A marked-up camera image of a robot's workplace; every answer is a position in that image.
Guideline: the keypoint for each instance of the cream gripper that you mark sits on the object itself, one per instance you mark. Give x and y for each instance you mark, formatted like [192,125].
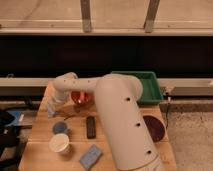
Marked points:
[58,99]

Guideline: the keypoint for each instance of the grey-blue towel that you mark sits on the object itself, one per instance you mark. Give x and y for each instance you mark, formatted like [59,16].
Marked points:
[51,112]

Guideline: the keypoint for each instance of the green plastic tray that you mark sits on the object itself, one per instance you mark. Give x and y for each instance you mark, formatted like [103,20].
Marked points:
[151,90]

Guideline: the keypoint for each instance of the purple bowl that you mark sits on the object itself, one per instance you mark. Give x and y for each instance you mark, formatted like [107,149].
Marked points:
[155,127]

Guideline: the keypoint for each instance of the white cup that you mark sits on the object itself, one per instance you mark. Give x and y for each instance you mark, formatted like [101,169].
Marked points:
[59,143]

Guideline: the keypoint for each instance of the black bag on floor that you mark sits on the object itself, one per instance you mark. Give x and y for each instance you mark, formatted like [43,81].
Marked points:
[8,138]

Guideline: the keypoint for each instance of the blue sponge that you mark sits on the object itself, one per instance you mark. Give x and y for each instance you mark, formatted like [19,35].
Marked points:
[89,158]

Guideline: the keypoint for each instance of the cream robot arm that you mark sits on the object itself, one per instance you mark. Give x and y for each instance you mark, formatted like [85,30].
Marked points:
[115,97]

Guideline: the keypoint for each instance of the red bowl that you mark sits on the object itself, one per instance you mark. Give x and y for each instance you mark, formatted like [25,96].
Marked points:
[82,98]

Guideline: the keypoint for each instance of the black remote control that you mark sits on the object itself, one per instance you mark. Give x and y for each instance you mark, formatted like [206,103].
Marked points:
[90,127]

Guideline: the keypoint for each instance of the brown twig utensil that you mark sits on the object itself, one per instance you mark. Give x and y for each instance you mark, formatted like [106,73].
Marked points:
[73,115]

